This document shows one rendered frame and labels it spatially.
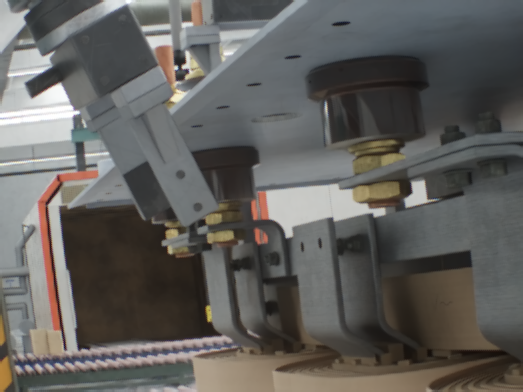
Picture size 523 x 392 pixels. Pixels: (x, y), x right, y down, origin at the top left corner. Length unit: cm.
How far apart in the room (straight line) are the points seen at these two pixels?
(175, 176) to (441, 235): 37
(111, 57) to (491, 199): 30
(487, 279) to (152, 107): 30
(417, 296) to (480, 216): 38
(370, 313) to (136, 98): 56
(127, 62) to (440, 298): 53
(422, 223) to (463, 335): 13
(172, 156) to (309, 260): 52
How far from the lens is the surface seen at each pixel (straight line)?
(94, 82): 73
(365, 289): 120
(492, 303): 84
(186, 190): 73
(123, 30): 74
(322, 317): 121
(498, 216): 81
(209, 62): 122
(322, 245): 118
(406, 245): 111
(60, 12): 76
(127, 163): 86
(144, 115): 71
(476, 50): 96
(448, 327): 114
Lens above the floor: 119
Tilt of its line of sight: 4 degrees up
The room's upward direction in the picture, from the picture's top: 7 degrees counter-clockwise
